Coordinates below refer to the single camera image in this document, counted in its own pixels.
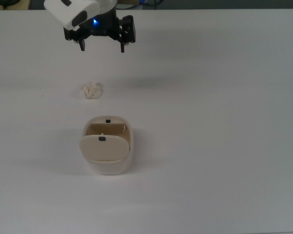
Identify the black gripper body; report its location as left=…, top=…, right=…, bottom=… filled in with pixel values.
left=81, top=6, right=120, bottom=37

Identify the white paper trash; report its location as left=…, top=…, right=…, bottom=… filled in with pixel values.
left=80, top=81, right=104, bottom=100

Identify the cream swing bin lid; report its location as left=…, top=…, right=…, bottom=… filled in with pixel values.
left=78, top=134, right=130, bottom=163

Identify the small white bin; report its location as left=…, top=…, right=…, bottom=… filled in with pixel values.
left=78, top=116, right=134, bottom=176

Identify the black round background object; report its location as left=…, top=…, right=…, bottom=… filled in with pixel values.
left=0, top=0, right=21, bottom=10

